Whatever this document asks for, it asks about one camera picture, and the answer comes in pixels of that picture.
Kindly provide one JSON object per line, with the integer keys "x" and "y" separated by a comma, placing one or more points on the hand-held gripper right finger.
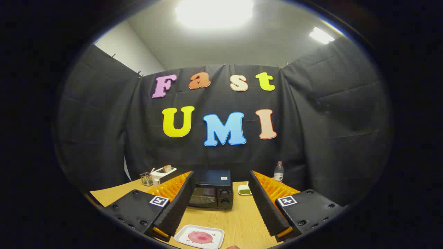
{"x": 264, "y": 202}

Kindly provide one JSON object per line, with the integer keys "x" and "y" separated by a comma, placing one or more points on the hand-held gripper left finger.
{"x": 180, "y": 200}

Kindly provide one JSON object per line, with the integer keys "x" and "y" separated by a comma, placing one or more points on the white square food plate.
{"x": 182, "y": 236}

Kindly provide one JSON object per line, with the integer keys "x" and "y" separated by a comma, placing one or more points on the black toaster oven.
{"x": 213, "y": 178}

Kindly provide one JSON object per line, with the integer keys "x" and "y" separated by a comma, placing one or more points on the pink ham slice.
{"x": 200, "y": 237}

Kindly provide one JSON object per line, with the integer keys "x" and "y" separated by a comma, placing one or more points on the white pop-up toaster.
{"x": 160, "y": 175}

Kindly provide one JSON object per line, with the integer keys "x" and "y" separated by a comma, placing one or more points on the white divided bean dish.
{"x": 244, "y": 190}

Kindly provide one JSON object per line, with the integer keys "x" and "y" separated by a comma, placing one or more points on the clear bottle red label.
{"x": 278, "y": 173}

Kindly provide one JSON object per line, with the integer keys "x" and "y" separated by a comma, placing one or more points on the toasted bread slice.
{"x": 167, "y": 168}

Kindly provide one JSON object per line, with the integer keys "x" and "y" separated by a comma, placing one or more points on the small ceiling light panel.
{"x": 321, "y": 35}

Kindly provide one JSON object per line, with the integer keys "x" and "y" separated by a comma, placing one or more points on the large ceiling light panel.
{"x": 214, "y": 12}

